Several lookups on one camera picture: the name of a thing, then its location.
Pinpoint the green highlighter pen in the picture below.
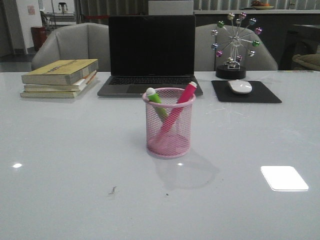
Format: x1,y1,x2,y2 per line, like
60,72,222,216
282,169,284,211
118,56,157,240
145,87,168,122

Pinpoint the pink highlighter pen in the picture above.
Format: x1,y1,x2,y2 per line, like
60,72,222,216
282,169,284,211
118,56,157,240
156,81,197,141

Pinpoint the pink mesh pen holder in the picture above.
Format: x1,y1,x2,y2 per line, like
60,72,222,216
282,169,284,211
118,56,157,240
142,87,196,159

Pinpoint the grey laptop black screen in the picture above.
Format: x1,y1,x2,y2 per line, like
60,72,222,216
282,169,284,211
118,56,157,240
97,15,197,97

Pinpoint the white computer mouse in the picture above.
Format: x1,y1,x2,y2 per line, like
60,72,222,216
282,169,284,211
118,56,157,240
227,79,253,94

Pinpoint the middle cream book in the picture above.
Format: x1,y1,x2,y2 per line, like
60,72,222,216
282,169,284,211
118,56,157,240
24,70,97,92

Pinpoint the right grey armchair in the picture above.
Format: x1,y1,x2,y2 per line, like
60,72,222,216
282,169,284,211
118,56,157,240
194,23,278,72

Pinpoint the grey armchair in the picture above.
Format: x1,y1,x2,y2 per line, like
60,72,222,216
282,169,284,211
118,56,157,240
31,22,111,72
194,23,278,72

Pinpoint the black mouse pad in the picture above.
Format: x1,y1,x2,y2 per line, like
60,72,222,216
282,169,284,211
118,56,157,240
211,80,282,104

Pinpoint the top yellow book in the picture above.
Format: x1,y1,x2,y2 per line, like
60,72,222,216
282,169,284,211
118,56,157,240
21,59,99,85

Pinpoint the yellow book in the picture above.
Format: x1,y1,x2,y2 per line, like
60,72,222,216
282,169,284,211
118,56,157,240
20,84,89,98
21,59,99,85

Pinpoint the left grey armchair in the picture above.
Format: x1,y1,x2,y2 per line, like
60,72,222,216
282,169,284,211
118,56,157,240
31,22,111,72

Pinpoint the ferris wheel desk ornament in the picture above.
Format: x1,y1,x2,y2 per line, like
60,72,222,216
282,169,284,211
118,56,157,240
211,12,261,80

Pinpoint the bottom yellow book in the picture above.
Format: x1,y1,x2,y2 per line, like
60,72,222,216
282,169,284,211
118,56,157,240
20,84,89,98

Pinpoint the red bin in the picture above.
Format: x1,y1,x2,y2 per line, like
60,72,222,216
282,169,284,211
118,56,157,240
30,26,47,52

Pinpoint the fruit bowl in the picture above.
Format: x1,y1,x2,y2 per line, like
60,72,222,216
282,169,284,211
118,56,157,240
250,0,274,10

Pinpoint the beige cushion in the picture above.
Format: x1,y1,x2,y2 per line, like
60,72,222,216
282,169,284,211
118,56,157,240
292,53,320,72

